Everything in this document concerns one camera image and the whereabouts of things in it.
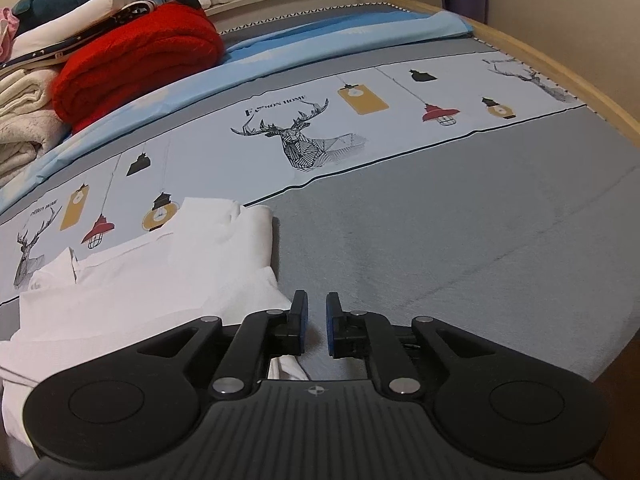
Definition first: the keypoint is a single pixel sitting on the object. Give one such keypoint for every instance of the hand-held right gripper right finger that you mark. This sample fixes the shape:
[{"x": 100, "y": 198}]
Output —
[{"x": 329, "y": 327}]

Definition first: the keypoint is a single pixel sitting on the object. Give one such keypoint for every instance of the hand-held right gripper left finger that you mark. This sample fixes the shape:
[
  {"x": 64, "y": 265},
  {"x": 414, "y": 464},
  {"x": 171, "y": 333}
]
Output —
[{"x": 303, "y": 325}]

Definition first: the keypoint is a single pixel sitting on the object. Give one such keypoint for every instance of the white long-sleeved shirt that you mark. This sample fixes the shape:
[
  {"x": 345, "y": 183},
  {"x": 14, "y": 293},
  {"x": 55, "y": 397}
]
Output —
[{"x": 150, "y": 290}]

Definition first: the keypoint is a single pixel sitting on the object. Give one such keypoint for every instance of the grey printed bed sheet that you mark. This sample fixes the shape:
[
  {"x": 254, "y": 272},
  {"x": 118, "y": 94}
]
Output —
[{"x": 450, "y": 210}]

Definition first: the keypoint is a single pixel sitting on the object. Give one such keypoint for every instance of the red folded blanket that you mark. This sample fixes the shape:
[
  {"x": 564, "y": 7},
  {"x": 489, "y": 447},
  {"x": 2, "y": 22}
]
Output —
[{"x": 140, "y": 60}]

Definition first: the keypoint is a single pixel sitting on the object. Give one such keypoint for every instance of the cream folded blanket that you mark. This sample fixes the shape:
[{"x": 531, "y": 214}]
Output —
[{"x": 25, "y": 120}]

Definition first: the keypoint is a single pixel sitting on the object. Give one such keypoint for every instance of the dark star-print folded blanket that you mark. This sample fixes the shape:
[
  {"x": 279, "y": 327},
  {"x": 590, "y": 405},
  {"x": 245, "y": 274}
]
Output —
[{"x": 100, "y": 25}]

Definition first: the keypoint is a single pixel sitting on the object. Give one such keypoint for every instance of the white folded quilt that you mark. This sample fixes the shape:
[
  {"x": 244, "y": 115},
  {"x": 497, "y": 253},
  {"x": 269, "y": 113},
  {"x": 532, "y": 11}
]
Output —
[{"x": 75, "y": 15}]

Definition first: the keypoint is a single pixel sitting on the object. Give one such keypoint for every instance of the white and pink folded cloth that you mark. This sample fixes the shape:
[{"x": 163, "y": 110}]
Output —
[{"x": 6, "y": 30}]

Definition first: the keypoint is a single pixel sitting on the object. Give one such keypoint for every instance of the wooden bed frame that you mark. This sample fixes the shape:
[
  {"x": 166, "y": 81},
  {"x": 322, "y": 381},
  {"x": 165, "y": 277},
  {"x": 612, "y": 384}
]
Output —
[{"x": 550, "y": 55}]

